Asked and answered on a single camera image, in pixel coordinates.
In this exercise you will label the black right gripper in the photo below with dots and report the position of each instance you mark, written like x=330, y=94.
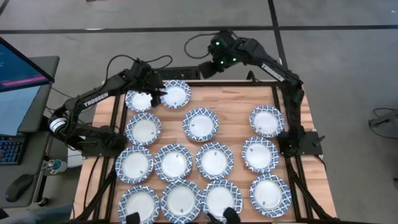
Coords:
x=225, y=51

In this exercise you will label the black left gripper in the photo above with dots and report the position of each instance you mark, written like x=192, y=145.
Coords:
x=146, y=77

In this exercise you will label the blue patterned paper bowl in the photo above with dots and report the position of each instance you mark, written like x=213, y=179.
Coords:
x=214, y=161
x=266, y=122
x=181, y=200
x=200, y=141
x=143, y=130
x=201, y=124
x=221, y=199
x=173, y=163
x=134, y=165
x=270, y=195
x=140, y=202
x=175, y=96
x=138, y=101
x=260, y=155

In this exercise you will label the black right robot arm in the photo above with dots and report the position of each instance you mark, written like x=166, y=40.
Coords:
x=273, y=69

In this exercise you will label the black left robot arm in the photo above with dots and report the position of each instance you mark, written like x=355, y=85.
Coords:
x=96, y=100

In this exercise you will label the black floor tape strip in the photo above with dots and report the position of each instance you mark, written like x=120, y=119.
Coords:
x=273, y=15
x=124, y=30

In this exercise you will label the white box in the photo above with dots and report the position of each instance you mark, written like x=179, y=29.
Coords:
x=74, y=160

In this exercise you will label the white teal bottle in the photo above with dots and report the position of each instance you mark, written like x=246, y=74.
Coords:
x=57, y=165

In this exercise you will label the black clamp lever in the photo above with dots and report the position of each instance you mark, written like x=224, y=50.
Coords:
x=318, y=141

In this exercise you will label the dark grey desk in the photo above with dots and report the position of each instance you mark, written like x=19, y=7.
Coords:
x=34, y=149

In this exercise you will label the dark blue computer monitor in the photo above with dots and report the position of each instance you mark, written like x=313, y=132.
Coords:
x=18, y=68

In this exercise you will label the backlit computer keyboard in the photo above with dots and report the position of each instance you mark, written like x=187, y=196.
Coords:
x=11, y=149

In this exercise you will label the black computer mouse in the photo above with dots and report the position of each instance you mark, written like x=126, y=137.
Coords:
x=18, y=188

